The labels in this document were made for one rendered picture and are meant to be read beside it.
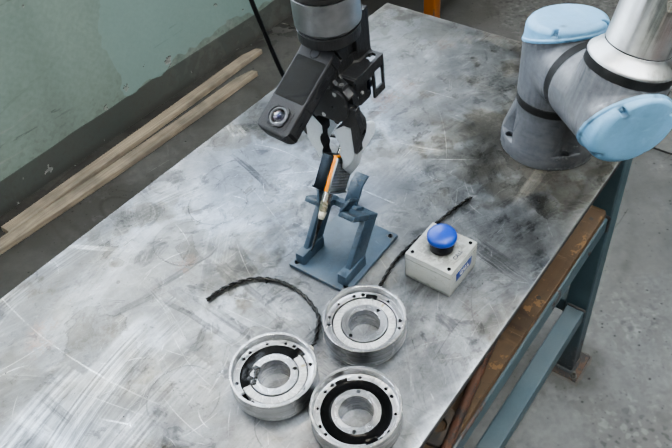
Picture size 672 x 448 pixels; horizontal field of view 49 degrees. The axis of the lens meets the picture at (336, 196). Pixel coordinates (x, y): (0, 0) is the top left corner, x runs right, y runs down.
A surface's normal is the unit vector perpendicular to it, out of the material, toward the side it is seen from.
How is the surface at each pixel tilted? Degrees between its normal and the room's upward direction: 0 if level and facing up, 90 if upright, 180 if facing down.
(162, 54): 90
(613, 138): 98
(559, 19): 8
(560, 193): 0
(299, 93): 32
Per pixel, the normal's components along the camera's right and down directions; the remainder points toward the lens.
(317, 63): -0.33, -0.29
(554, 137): -0.13, 0.43
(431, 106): -0.07, -0.73
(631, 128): 0.23, 0.74
